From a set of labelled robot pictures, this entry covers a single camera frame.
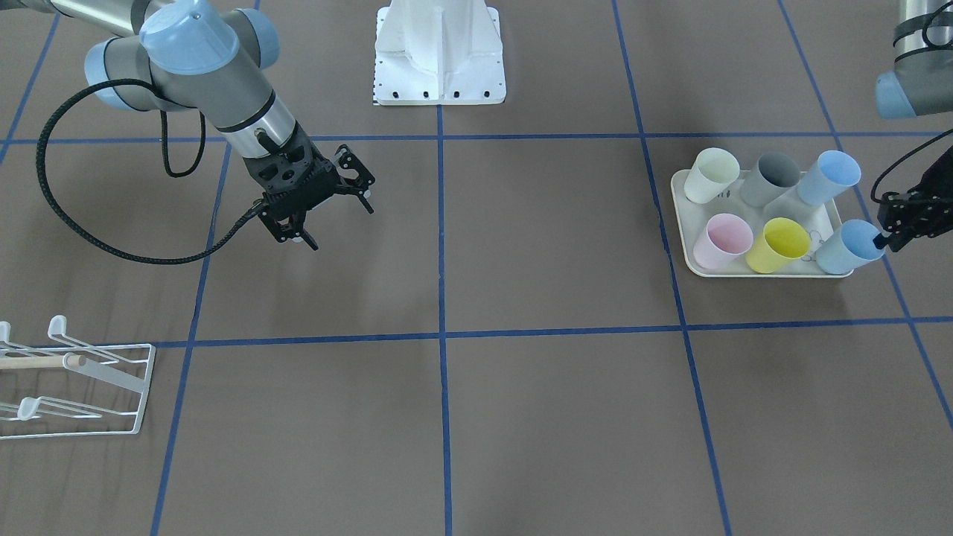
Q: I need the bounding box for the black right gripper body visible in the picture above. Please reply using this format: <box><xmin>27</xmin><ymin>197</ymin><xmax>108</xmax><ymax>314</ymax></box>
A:
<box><xmin>243</xmin><ymin>124</ymin><xmax>337</xmax><ymax>217</ymax></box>

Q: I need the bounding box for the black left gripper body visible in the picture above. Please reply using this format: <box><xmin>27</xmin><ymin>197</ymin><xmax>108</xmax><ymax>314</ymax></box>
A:
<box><xmin>920</xmin><ymin>147</ymin><xmax>952</xmax><ymax>238</ymax></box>

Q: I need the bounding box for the light blue cup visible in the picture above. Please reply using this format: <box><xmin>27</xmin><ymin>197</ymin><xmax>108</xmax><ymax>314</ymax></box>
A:
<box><xmin>815</xmin><ymin>219</ymin><xmax>884</xmax><ymax>275</ymax></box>

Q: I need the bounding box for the yellow cup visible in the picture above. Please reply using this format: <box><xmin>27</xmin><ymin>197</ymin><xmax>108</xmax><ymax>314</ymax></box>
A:
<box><xmin>745</xmin><ymin>217</ymin><xmax>812</xmax><ymax>274</ymax></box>

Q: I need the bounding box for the pink cup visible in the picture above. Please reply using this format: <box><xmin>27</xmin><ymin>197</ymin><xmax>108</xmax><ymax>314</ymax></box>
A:
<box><xmin>693</xmin><ymin>213</ymin><xmax>753</xmax><ymax>270</ymax></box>

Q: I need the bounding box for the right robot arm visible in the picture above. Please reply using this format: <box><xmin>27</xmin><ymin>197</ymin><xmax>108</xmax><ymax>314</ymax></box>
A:
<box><xmin>2</xmin><ymin>1</ymin><xmax>375</xmax><ymax>259</ymax></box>

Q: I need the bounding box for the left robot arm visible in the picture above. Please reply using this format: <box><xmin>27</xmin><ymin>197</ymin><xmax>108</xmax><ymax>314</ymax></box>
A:
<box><xmin>870</xmin><ymin>1</ymin><xmax>952</xmax><ymax>253</ymax></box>

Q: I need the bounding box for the grey cup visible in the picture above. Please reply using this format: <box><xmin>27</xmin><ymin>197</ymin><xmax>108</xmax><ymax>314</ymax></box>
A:
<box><xmin>739</xmin><ymin>152</ymin><xmax>801</xmax><ymax>209</ymax></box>

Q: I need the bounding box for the pale green cup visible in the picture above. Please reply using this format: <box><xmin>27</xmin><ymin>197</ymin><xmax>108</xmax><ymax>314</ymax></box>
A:
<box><xmin>683</xmin><ymin>148</ymin><xmax>741</xmax><ymax>204</ymax></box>

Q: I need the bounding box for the cream plastic tray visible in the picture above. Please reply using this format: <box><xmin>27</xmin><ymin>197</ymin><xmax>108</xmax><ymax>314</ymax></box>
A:
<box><xmin>670</xmin><ymin>170</ymin><xmax>854</xmax><ymax>279</ymax></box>

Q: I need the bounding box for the black braided cable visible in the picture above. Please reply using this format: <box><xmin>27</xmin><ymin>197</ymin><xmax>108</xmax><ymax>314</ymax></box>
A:
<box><xmin>870</xmin><ymin>128</ymin><xmax>953</xmax><ymax>208</ymax></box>
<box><xmin>36</xmin><ymin>79</ymin><xmax>267</xmax><ymax>266</ymax></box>

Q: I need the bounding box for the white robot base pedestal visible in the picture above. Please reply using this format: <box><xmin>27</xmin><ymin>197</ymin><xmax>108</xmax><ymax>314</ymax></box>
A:
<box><xmin>372</xmin><ymin>1</ymin><xmax>507</xmax><ymax>106</ymax></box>

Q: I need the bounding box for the white wire cup rack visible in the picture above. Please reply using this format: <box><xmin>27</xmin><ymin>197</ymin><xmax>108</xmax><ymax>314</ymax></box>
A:
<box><xmin>2</xmin><ymin>315</ymin><xmax>157</xmax><ymax>441</ymax></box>

